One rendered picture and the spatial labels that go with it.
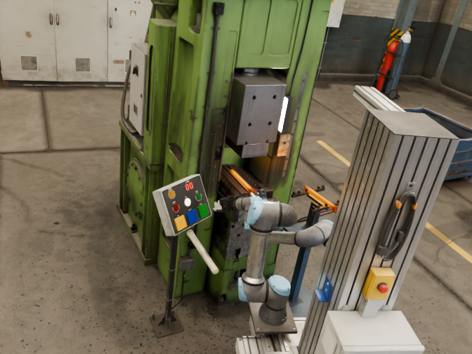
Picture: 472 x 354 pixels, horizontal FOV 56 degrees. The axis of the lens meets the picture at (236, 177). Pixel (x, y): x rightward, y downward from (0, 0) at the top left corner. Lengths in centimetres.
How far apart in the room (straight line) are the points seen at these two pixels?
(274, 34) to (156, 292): 214
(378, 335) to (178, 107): 201
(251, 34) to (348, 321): 175
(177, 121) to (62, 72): 493
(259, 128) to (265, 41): 54
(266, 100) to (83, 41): 538
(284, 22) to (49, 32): 538
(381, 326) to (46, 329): 232
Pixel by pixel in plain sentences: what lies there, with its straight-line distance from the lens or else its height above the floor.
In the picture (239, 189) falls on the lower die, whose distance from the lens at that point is 316.
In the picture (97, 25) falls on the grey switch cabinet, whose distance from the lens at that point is 789.
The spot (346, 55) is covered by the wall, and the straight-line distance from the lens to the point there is 1073.
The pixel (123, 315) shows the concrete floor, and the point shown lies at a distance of 354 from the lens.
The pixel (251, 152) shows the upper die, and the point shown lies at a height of 130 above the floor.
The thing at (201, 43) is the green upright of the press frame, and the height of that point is 197.
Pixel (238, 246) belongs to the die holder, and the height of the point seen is 58.
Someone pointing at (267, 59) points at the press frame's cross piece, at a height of 189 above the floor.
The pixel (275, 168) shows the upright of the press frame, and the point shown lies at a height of 107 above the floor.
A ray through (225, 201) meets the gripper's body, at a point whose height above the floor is 118.
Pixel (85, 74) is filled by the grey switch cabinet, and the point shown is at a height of 22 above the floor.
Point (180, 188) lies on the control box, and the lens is 272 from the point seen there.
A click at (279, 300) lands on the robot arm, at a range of 233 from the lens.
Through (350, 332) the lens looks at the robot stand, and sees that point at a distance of 192.
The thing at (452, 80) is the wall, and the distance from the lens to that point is 1175.
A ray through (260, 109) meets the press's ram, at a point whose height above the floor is 161.
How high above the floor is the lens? 252
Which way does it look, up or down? 28 degrees down
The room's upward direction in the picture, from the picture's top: 9 degrees clockwise
